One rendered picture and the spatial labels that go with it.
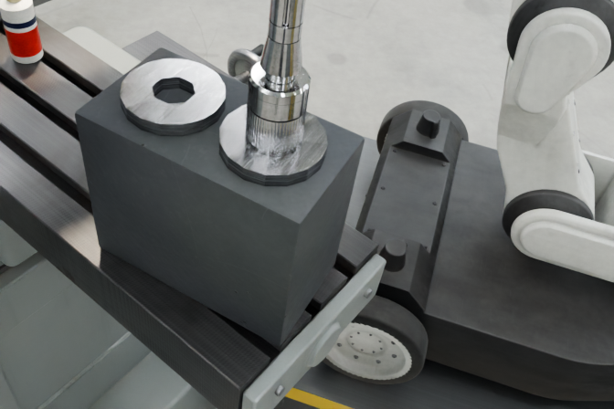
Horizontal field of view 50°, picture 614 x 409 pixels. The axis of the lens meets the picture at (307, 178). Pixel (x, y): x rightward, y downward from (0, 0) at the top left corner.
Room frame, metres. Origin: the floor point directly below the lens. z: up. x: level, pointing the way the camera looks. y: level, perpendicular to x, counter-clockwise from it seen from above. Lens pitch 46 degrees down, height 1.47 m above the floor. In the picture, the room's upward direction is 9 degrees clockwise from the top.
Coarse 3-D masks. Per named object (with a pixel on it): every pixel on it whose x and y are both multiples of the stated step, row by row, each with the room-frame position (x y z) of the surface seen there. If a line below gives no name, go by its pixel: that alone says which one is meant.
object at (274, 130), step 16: (256, 112) 0.38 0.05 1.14; (272, 112) 0.37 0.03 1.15; (288, 112) 0.38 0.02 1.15; (304, 112) 0.39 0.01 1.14; (256, 128) 0.38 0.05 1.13; (272, 128) 0.37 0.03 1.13; (288, 128) 0.38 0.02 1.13; (256, 144) 0.38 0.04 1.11; (272, 144) 0.37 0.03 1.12; (288, 144) 0.38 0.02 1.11
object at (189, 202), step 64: (192, 64) 0.47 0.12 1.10; (128, 128) 0.39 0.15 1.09; (192, 128) 0.40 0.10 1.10; (320, 128) 0.42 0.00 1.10; (128, 192) 0.38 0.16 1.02; (192, 192) 0.36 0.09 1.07; (256, 192) 0.35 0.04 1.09; (320, 192) 0.36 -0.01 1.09; (128, 256) 0.39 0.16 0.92; (192, 256) 0.36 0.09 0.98; (256, 256) 0.33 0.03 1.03; (320, 256) 0.38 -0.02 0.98; (256, 320) 0.33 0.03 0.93
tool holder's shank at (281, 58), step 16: (272, 0) 0.39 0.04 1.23; (288, 0) 0.39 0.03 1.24; (304, 0) 0.39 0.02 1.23; (272, 16) 0.39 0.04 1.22; (288, 16) 0.39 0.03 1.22; (272, 32) 0.39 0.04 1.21; (288, 32) 0.39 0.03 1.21; (272, 48) 0.39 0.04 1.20; (288, 48) 0.39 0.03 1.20; (272, 64) 0.38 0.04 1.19; (288, 64) 0.38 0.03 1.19; (272, 80) 0.39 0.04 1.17; (288, 80) 0.39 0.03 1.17
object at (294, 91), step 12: (252, 72) 0.39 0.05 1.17; (264, 72) 0.40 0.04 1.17; (300, 72) 0.40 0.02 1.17; (252, 84) 0.38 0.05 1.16; (264, 84) 0.38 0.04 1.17; (276, 84) 0.39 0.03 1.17; (288, 84) 0.39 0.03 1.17; (300, 84) 0.39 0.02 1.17; (264, 96) 0.38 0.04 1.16; (276, 96) 0.37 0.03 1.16; (288, 96) 0.38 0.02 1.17; (300, 96) 0.38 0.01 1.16
